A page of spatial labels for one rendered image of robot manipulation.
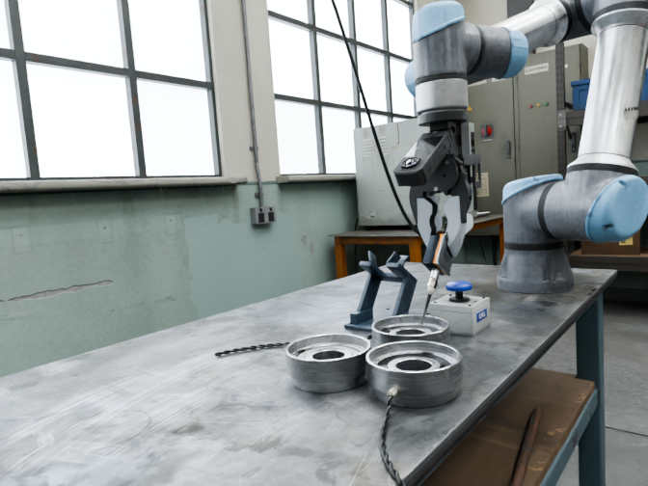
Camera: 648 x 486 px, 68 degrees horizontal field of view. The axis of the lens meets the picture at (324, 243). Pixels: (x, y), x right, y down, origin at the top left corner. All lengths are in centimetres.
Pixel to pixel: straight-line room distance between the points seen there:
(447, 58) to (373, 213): 237
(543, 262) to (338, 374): 60
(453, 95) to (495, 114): 383
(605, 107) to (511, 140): 348
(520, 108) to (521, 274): 351
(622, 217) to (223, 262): 190
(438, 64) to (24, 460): 67
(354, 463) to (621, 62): 85
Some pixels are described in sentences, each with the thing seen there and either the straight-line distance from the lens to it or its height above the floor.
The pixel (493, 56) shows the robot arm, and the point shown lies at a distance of 81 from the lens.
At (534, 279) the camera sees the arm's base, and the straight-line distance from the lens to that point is 105.
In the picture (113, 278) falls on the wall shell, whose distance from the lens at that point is 217.
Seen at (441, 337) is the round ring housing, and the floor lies 83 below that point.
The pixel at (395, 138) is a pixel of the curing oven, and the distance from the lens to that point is 298.
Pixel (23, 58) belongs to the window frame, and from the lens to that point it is 219.
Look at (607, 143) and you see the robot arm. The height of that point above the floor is 108.
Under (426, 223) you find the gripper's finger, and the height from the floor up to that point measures 97.
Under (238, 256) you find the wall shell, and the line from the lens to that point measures 255.
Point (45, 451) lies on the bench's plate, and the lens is 57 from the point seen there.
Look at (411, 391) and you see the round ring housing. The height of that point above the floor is 82.
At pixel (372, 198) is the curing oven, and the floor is 99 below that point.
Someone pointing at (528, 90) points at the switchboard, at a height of 176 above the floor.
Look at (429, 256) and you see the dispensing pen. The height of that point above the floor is 92.
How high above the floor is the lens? 102
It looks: 6 degrees down
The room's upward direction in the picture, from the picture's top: 4 degrees counter-clockwise
